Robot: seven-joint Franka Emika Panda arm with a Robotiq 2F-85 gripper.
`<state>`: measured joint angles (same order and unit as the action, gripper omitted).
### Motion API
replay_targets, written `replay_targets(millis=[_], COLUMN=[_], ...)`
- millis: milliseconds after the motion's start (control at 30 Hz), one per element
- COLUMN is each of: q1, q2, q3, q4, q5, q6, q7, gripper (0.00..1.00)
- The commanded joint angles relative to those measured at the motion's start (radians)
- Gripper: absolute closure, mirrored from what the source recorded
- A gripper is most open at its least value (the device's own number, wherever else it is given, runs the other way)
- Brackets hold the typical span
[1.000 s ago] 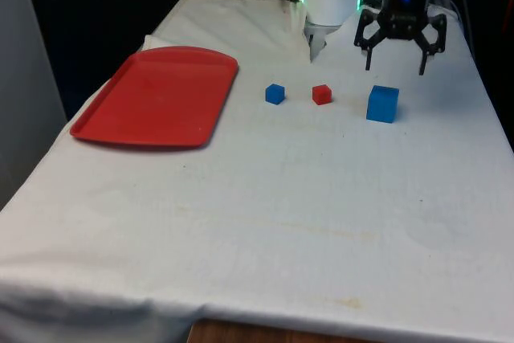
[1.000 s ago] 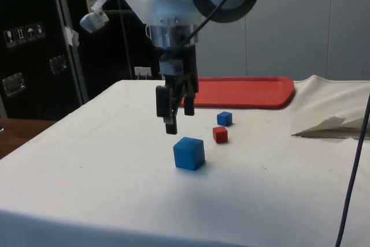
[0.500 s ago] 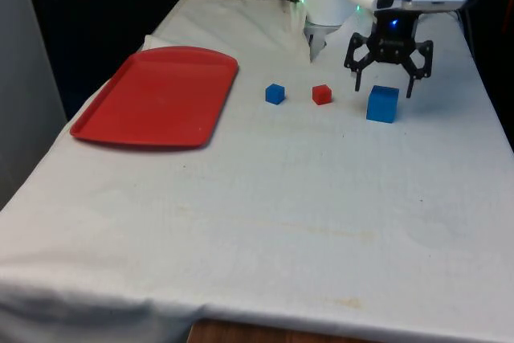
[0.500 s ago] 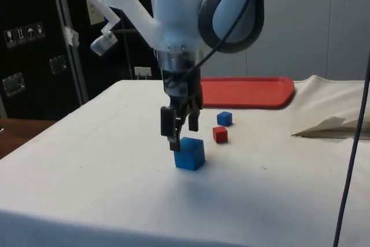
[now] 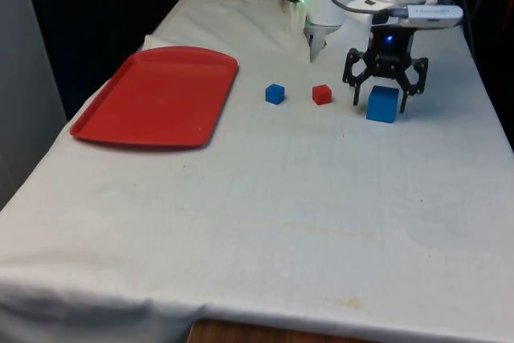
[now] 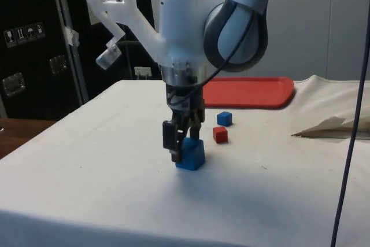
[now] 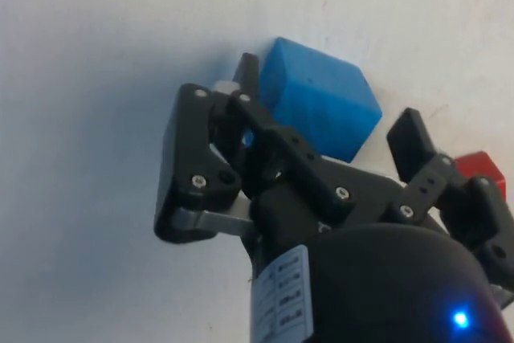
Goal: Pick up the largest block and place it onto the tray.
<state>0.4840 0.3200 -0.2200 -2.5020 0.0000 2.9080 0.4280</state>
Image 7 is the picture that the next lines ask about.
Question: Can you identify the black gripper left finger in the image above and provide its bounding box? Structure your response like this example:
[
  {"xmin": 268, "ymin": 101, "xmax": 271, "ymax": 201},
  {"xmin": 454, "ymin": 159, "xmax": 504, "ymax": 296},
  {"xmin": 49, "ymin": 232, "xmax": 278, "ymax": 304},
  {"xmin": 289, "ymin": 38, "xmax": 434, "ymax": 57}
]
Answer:
[{"xmin": 153, "ymin": 52, "xmax": 357, "ymax": 244}]

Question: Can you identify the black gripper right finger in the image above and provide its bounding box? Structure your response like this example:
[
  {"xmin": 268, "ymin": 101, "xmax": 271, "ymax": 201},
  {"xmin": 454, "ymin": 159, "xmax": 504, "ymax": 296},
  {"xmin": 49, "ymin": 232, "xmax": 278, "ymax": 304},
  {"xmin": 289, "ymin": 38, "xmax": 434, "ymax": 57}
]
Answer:
[{"xmin": 385, "ymin": 107, "xmax": 514, "ymax": 284}]

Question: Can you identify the small red cube block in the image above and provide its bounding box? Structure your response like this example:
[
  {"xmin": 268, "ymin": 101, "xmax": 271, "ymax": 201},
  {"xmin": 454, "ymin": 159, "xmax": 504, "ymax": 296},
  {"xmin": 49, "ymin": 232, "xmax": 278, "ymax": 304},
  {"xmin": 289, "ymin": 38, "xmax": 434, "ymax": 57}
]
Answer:
[{"xmin": 454, "ymin": 151, "xmax": 506, "ymax": 201}]

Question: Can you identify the large blue cube block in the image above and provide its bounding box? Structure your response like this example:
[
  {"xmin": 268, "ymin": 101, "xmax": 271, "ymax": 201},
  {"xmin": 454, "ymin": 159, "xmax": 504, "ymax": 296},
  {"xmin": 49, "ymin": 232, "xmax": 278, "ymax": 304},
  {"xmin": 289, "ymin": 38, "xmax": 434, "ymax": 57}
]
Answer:
[{"xmin": 245, "ymin": 36, "xmax": 382, "ymax": 165}]

